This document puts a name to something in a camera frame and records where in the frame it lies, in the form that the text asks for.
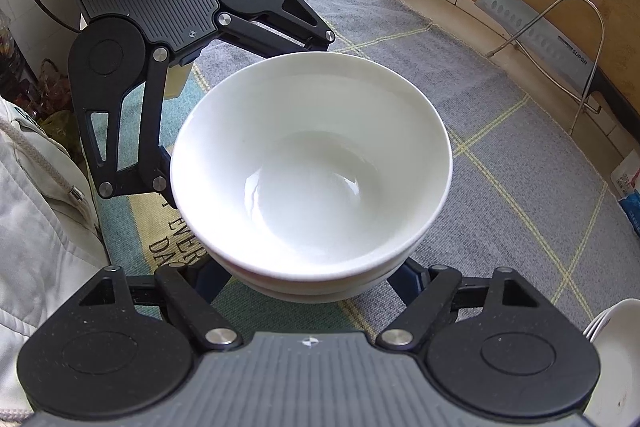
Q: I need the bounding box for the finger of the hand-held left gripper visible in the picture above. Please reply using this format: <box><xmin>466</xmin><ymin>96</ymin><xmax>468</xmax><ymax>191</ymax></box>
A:
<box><xmin>216</xmin><ymin>0</ymin><xmax>336</xmax><ymax>58</ymax></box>
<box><xmin>74</xmin><ymin>47</ymin><xmax>175</xmax><ymax>198</ymax></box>

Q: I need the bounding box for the crinkled plastic bag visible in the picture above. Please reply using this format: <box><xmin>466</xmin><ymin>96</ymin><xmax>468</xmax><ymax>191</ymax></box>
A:
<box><xmin>25</xmin><ymin>59</ymin><xmax>83</xmax><ymax>148</ymax></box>

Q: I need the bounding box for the person's beige jacket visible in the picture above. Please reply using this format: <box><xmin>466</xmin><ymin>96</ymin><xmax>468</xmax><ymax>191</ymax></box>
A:
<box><xmin>0</xmin><ymin>97</ymin><xmax>113</xmax><ymax>415</ymax></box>

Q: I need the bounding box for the grey green checked mat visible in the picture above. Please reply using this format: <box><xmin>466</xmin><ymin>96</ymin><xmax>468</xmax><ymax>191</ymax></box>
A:
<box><xmin>95</xmin><ymin>0</ymin><xmax>623</xmax><ymax>343</ymax></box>

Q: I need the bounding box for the metal wire rack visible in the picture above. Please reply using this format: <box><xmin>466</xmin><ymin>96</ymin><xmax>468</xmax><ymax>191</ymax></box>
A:
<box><xmin>487</xmin><ymin>0</ymin><xmax>608</xmax><ymax>135</ymax></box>

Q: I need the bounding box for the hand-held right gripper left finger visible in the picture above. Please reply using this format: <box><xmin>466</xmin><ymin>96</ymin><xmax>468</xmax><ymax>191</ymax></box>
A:
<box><xmin>80</xmin><ymin>257</ymin><xmax>242</xmax><ymax>352</ymax></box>

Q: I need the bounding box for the white plate with food residue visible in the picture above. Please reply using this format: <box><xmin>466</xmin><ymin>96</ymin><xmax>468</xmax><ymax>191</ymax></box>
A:
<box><xmin>589</xmin><ymin>298</ymin><xmax>640</xmax><ymax>427</ymax></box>

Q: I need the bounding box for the white blue salt bag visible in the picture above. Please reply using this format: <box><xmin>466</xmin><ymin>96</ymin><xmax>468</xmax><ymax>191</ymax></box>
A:
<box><xmin>610</xmin><ymin>152</ymin><xmax>640</xmax><ymax>238</ymax></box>

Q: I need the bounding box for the kitchen knife black handle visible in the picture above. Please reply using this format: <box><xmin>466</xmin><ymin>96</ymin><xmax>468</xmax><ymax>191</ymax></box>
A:
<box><xmin>475</xmin><ymin>0</ymin><xmax>640</xmax><ymax>108</ymax></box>

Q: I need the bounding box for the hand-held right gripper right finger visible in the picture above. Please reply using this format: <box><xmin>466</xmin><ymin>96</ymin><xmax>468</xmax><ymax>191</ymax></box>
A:
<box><xmin>376</xmin><ymin>258</ymin><xmax>556</xmax><ymax>350</ymax></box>

